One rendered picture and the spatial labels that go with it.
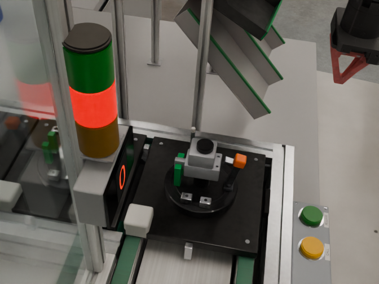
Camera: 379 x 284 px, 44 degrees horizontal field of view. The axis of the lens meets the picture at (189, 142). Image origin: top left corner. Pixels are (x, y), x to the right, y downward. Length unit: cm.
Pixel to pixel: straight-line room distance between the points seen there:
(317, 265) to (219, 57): 44
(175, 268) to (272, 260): 17
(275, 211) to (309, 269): 13
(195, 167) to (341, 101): 63
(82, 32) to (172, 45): 98
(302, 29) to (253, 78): 224
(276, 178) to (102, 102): 53
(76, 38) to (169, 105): 78
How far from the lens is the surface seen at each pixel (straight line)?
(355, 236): 106
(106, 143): 55
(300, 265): 86
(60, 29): 48
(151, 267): 88
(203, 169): 83
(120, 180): 62
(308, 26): 336
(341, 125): 128
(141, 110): 122
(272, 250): 87
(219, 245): 84
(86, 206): 59
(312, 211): 92
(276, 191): 95
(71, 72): 49
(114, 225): 86
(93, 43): 48
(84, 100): 51
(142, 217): 84
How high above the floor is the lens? 168
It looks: 46 degrees down
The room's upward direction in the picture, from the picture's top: 5 degrees clockwise
